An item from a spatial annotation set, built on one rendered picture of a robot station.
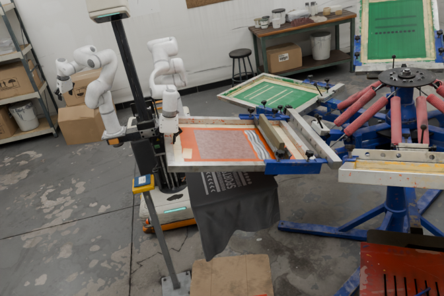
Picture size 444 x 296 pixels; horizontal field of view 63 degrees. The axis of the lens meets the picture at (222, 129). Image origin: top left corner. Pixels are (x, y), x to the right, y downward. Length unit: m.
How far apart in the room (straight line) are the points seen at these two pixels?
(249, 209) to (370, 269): 0.85
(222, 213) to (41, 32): 4.41
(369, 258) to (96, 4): 1.76
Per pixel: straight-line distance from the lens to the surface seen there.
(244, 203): 2.02
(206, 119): 2.24
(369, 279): 1.39
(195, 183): 2.13
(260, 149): 2.03
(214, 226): 2.10
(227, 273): 2.86
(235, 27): 5.81
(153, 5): 5.61
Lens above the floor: 2.18
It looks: 28 degrees down
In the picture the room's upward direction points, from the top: 10 degrees counter-clockwise
